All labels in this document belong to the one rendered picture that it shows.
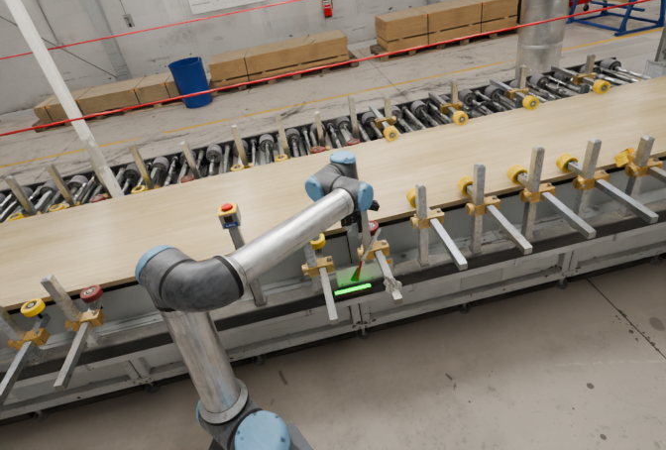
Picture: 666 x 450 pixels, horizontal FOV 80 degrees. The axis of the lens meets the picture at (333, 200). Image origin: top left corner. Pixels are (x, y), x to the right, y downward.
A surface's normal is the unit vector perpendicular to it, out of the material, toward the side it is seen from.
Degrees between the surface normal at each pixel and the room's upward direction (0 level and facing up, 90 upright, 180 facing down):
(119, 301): 90
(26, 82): 90
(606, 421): 0
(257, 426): 5
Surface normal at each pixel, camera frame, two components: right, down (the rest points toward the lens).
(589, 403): -0.15, -0.82
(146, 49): 0.16, 0.52
